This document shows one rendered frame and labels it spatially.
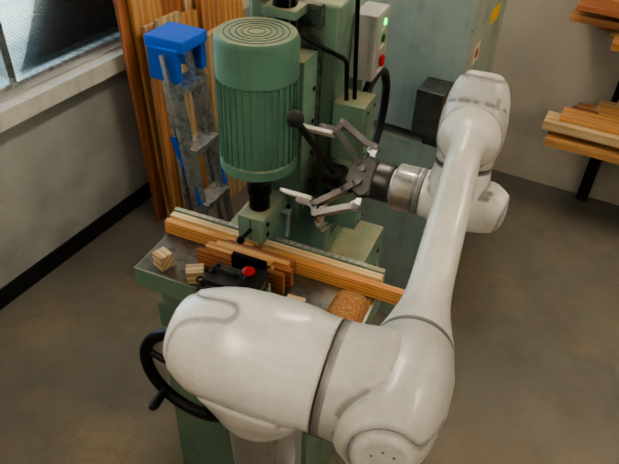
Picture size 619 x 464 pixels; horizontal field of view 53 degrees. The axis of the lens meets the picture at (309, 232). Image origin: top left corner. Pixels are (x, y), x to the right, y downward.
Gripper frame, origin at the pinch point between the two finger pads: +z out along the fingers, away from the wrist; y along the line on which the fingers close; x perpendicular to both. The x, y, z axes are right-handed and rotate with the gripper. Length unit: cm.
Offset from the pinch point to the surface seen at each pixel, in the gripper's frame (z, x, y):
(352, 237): -1, -65, -7
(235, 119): 14.8, 2.1, 4.6
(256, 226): 12.4, -21.4, -14.3
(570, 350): -81, -168, -19
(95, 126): 143, -121, 13
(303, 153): 7.1, -22.3, 6.0
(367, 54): -1.1, -20.9, 32.3
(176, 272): 31, -25, -31
